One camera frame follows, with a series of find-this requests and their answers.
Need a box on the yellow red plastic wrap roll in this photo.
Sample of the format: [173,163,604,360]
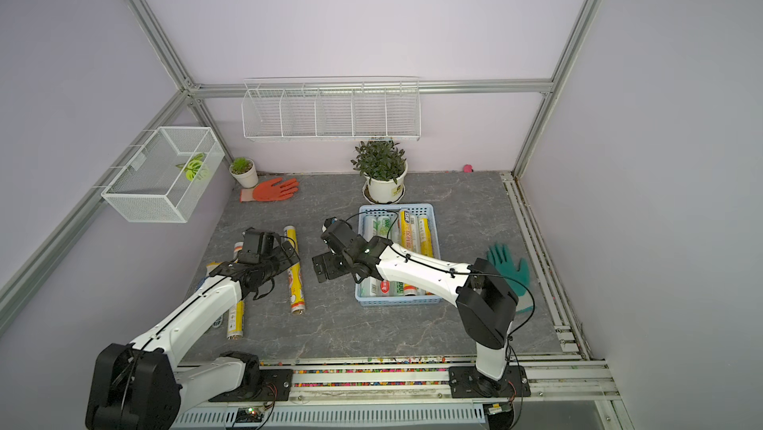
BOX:
[284,225,306,315]

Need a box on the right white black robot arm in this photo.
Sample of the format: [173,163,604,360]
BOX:
[312,217,532,401]

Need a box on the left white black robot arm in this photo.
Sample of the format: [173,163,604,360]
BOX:
[85,229,300,429]

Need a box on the light blue plastic basket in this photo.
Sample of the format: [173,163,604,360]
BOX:
[354,202,447,308]

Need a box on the green toy in basket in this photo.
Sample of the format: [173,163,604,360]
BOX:
[175,153,210,183]

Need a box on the red rubber glove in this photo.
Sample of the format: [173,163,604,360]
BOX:
[240,177,299,203]

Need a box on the small potted green plant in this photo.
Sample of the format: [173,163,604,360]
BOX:
[229,157,259,189]

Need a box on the large potted green plant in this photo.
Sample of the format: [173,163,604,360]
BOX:
[351,139,407,203]

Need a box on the green rubber glove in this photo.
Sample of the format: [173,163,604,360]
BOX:
[487,244,534,314]

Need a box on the white wire side basket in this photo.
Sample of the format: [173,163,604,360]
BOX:
[101,126,225,223]

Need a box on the white wire wall shelf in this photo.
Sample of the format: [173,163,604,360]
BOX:
[242,76,421,141]

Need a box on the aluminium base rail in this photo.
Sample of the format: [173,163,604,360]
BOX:
[109,355,627,430]

